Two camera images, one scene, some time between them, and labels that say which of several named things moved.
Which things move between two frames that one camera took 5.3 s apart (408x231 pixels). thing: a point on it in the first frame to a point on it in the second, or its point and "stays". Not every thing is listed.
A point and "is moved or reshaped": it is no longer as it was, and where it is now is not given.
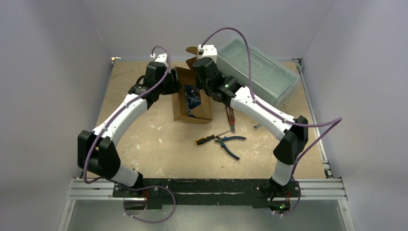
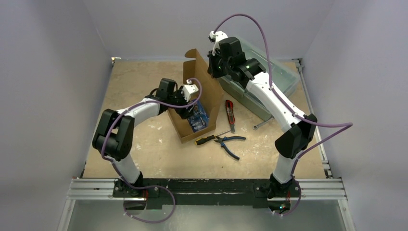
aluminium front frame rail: (104, 189) stays
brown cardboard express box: (203, 113) is moved or reshaped
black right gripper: (201, 79) to (215, 67)
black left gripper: (175, 86) to (184, 112)
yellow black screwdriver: (200, 140) stays
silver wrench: (255, 127) stays
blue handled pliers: (221, 139) stays
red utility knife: (231, 117) stays
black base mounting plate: (208, 191) stays
